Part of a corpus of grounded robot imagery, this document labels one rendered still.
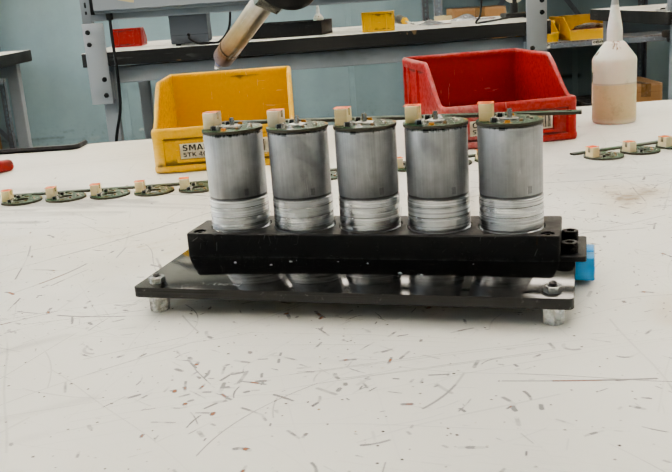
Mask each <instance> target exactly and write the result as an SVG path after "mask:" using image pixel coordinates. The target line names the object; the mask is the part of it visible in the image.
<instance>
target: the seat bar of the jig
mask: <svg viewBox="0 0 672 472"><path fill-rule="evenodd" d="M270 219H271V220H270V221H271V224H270V225H269V226H267V227H264V228H261V229H257V230H253V231H247V232H235V233H227V232H218V231H215V230H213V226H212V220H207V221H205V222H204V223H202V224H201V225H199V226H198V227H196V228H195V229H193V230H191V231H190V232H188V233H187V241H188V249H189V257H235V258H302V259H368V260H434V261H501V262H560V254H561V241H562V216H544V228H543V229H541V230H539V231H536V232H531V233H525V234H495V233H489V232H485V231H482V230H480V224H479V216H471V227H470V228H468V229H466V230H463V231H459V232H454V233H446V234H425V233H418V232H414V231H411V230H409V225H408V216H401V227H399V228H397V229H394V230H390V231H386V232H380V233H366V234H362V233H350V232H345V231H342V230H341V225H340V216H334V223H335V225H334V226H332V227H330V228H328V229H324V230H320V231H315V232H307V233H286V232H280V231H277V230H276V229H275V218H274V216H270Z"/></svg>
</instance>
